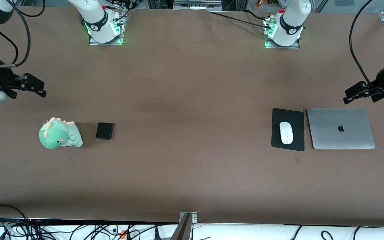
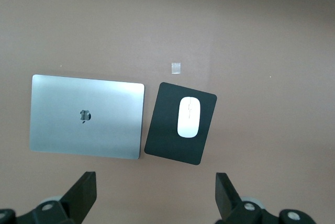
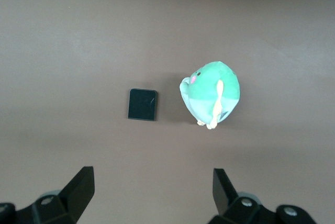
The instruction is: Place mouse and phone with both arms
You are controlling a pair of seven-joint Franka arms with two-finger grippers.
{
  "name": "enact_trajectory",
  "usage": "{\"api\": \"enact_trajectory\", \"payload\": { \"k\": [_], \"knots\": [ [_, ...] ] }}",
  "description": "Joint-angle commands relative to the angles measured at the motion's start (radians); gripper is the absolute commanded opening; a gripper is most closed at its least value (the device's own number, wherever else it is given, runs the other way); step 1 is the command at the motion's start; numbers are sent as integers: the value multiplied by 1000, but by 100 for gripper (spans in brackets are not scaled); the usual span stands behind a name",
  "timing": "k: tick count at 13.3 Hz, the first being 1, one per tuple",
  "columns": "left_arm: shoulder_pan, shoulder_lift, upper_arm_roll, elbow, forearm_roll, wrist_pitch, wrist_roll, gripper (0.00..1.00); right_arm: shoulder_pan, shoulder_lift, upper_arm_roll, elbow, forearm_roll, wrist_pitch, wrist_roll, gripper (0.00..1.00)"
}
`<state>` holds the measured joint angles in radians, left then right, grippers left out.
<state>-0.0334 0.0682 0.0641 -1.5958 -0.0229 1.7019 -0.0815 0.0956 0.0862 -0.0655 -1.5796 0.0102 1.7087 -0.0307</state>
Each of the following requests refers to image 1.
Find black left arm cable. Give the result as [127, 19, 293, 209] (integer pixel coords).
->
[349, 0, 375, 88]

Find black floor cable loop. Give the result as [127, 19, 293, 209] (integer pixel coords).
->
[0, 204, 30, 221]

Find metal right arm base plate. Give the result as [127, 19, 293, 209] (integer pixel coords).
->
[89, 9, 126, 46]

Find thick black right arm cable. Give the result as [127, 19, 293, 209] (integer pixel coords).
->
[0, 0, 32, 68]

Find black cable across table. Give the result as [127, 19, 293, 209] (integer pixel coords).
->
[208, 10, 273, 30]

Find black smartphone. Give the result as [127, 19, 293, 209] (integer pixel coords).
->
[96, 122, 114, 140]

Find grey aluminium frame bar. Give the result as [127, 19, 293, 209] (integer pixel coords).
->
[173, 0, 223, 10]

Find green dinosaur plush toy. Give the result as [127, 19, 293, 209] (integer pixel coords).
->
[39, 117, 83, 149]

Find white computer mouse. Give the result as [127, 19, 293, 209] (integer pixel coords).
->
[279, 122, 293, 145]

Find aluminium profile post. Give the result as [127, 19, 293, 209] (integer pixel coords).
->
[171, 213, 192, 240]

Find black mouse pad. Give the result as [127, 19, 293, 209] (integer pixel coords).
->
[271, 108, 305, 152]

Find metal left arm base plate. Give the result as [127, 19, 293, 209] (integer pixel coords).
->
[264, 17, 301, 49]

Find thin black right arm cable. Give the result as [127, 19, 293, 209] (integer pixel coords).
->
[0, 24, 19, 65]

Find silver closed laptop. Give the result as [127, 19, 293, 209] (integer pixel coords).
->
[306, 108, 376, 149]

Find metal table edge bracket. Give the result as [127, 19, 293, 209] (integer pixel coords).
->
[179, 211, 198, 224]

